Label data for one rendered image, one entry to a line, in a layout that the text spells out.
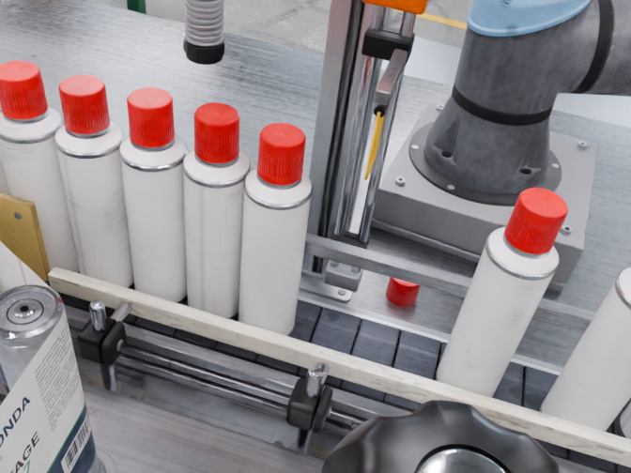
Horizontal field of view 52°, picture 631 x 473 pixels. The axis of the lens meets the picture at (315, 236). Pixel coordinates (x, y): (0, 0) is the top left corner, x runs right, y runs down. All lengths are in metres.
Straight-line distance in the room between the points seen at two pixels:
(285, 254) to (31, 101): 0.22
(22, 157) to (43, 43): 0.63
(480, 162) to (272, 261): 0.34
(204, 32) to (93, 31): 0.67
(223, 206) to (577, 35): 0.41
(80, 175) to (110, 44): 0.64
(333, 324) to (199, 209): 0.18
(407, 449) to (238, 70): 0.94
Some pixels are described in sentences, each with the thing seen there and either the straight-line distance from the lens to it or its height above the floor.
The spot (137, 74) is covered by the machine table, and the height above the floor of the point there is 0.83.
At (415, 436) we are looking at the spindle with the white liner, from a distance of 0.19.
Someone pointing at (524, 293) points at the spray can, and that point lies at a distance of 0.48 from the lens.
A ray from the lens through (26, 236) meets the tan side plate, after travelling 0.60.
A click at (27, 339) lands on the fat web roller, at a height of 1.06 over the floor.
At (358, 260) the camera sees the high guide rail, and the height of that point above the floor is 0.96.
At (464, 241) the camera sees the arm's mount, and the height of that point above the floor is 0.85.
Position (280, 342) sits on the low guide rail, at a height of 0.92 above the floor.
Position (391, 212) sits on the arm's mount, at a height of 0.86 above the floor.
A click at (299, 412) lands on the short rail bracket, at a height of 0.91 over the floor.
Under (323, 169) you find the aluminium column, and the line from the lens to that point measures 0.62.
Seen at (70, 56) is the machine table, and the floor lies 0.83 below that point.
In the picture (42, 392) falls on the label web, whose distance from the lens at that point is 0.37.
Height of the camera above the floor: 1.33
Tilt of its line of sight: 41 degrees down
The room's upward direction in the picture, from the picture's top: 8 degrees clockwise
